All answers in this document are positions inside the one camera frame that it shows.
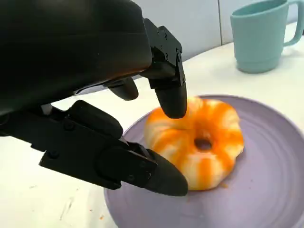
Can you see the pale green mug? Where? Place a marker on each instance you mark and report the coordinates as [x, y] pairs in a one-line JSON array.
[[259, 42]]

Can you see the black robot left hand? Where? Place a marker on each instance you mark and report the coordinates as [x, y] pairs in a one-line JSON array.
[[59, 47]]

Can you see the orange white toy bread roll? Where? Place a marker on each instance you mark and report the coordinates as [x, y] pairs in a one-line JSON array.
[[213, 166]]

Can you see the lilac plate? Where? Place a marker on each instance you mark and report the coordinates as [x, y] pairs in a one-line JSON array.
[[261, 194]]

